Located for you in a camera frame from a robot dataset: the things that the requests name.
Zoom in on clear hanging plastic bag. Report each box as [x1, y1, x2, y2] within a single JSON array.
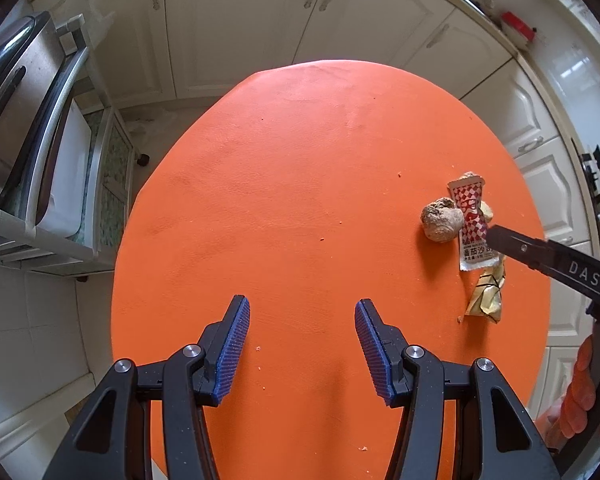
[[77, 0, 117, 43]]

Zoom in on person's right hand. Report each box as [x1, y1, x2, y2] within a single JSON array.
[[536, 332, 597, 450]]

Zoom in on yellow crumpled wrapper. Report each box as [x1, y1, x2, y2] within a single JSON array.
[[464, 200, 509, 324]]

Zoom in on orange round table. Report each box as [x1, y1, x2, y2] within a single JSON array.
[[111, 60, 552, 480]]

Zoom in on white storage rack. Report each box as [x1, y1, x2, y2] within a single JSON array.
[[0, 15, 151, 281]]

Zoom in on beige kitchen countertop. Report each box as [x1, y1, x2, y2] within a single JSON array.
[[405, 0, 600, 261]]

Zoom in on red checkered sauce packet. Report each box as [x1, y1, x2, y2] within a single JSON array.
[[447, 172, 498, 272]]

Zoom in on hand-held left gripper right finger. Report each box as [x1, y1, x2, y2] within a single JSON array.
[[354, 298, 561, 480]]

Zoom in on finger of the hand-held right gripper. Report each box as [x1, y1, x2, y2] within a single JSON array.
[[486, 224, 600, 318]]

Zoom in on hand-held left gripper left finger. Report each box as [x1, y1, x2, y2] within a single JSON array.
[[42, 294, 252, 480]]

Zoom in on red plastic container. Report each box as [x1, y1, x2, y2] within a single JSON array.
[[500, 10, 537, 43]]

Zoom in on brown crumpled paper ball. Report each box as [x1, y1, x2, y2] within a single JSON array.
[[420, 197, 465, 244]]

